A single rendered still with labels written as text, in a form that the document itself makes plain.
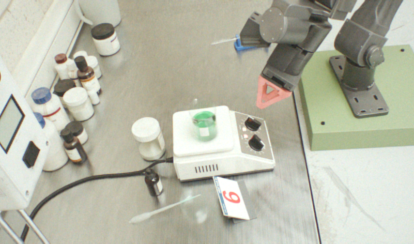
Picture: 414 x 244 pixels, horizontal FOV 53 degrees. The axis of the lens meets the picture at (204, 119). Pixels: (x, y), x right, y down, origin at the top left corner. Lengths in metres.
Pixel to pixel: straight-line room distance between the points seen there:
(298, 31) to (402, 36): 0.59
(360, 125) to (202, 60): 0.48
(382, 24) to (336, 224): 0.38
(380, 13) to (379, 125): 0.22
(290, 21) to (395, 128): 0.34
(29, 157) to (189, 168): 0.48
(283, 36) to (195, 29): 0.64
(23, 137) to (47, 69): 0.81
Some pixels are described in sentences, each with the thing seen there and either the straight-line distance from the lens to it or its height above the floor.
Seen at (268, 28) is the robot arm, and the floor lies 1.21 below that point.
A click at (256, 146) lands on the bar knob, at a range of 0.84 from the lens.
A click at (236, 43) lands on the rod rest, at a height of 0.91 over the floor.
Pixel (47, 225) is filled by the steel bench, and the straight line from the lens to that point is 0.90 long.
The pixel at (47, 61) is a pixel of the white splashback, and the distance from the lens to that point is 1.19.
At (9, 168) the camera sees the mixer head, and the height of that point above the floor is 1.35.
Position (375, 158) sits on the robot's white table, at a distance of 0.91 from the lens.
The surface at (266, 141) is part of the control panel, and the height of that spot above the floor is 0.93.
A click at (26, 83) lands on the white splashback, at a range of 1.09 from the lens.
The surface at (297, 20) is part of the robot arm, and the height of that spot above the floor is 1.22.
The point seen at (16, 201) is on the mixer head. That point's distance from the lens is 0.38.
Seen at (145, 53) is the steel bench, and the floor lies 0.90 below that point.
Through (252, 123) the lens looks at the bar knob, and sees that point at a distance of 0.87.
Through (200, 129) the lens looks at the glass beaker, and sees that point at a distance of 0.78.
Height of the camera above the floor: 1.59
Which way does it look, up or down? 45 degrees down
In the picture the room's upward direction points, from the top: 10 degrees counter-clockwise
